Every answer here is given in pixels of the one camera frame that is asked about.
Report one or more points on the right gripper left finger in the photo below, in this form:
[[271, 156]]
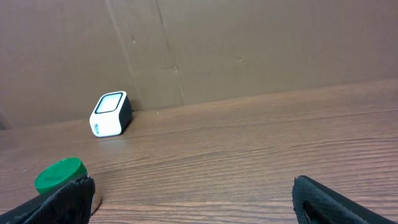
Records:
[[37, 211]]

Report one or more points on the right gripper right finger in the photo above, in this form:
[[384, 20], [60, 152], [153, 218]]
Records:
[[315, 203]]

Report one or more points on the green lid jar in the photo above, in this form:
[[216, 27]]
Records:
[[59, 175]]

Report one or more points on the white barcode scanner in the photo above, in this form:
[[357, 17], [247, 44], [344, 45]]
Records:
[[112, 115]]

